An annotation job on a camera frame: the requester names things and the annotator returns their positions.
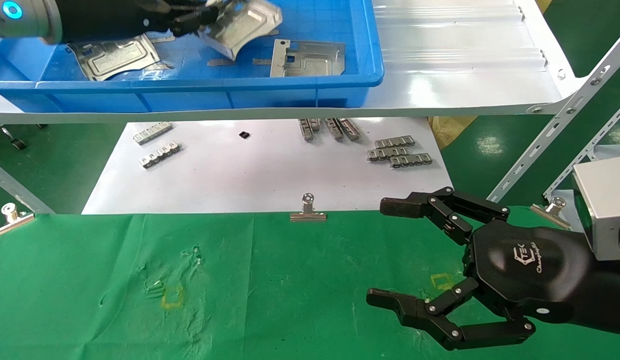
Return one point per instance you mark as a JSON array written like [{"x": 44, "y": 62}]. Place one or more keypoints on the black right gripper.
[{"x": 525, "y": 265}]

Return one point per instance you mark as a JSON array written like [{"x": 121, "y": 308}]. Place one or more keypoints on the silver binder clip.
[
  {"x": 308, "y": 216},
  {"x": 12, "y": 223},
  {"x": 555, "y": 206}
]

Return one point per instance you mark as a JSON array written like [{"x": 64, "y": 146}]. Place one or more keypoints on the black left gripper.
[{"x": 105, "y": 20}]

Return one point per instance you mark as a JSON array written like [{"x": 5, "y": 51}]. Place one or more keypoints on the slotted sheet metal part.
[{"x": 115, "y": 57}]

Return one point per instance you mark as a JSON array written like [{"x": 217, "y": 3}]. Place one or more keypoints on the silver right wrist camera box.
[{"x": 602, "y": 210}]

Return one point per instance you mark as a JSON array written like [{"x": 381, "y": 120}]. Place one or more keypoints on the white ribbed plastic sheet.
[{"x": 455, "y": 35}]

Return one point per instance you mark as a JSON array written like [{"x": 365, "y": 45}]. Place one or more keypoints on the small metal bracket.
[
  {"x": 395, "y": 142},
  {"x": 161, "y": 154},
  {"x": 350, "y": 129},
  {"x": 387, "y": 153},
  {"x": 305, "y": 129},
  {"x": 315, "y": 124},
  {"x": 153, "y": 133},
  {"x": 334, "y": 129},
  {"x": 411, "y": 160}
]

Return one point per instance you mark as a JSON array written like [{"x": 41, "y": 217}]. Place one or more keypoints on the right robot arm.
[{"x": 610, "y": 295}]

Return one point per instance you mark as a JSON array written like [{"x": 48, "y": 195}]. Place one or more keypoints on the white metal shelf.
[{"x": 465, "y": 95}]

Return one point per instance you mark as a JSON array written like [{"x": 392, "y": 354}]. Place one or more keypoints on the beige tape strip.
[
  {"x": 161, "y": 66},
  {"x": 163, "y": 39},
  {"x": 219, "y": 62},
  {"x": 262, "y": 62},
  {"x": 274, "y": 32}
]

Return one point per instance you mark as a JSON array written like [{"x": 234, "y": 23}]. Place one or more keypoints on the white floor sheet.
[{"x": 265, "y": 175}]

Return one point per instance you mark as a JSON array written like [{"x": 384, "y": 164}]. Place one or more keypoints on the yellow object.
[{"x": 544, "y": 4}]

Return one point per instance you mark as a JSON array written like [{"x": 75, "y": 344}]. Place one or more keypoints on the blue plastic bin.
[{"x": 190, "y": 97}]

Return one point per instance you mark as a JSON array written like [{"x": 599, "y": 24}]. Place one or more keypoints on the bent sheet metal part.
[{"x": 245, "y": 25}]

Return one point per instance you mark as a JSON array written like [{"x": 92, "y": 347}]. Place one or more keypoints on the green table cloth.
[{"x": 300, "y": 290}]

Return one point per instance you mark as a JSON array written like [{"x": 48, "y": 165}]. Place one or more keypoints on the flat embossed sheet metal part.
[{"x": 315, "y": 62}]

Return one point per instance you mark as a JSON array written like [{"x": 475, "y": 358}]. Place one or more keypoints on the yellow woven sack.
[{"x": 447, "y": 131}]

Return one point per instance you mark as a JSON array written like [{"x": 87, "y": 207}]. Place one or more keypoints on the perforated white rack strut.
[
  {"x": 555, "y": 125},
  {"x": 585, "y": 155}
]

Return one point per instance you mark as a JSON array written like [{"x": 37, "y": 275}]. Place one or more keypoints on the black caster wheel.
[{"x": 18, "y": 145}]

